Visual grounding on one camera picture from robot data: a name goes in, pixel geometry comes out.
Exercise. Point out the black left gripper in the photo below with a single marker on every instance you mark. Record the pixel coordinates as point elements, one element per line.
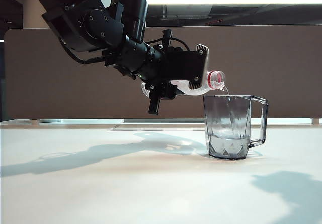
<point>168,65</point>

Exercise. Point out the clear water bottle red label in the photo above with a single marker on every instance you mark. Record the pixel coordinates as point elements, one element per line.
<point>193,91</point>

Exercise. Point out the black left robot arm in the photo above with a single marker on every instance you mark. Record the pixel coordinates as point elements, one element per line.
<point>100,27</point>

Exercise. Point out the brown desk partition panel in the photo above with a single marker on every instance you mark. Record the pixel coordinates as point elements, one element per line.
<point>251,65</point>

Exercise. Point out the white ceiling light strip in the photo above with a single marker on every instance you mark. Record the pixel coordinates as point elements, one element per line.
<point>226,0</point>

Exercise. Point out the beige round column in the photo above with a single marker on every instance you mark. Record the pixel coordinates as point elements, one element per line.
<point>31,12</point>

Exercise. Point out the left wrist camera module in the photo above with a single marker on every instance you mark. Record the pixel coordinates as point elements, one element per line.
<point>166,40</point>

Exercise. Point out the white partition mounting bracket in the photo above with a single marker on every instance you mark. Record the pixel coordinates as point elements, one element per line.
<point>36,122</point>

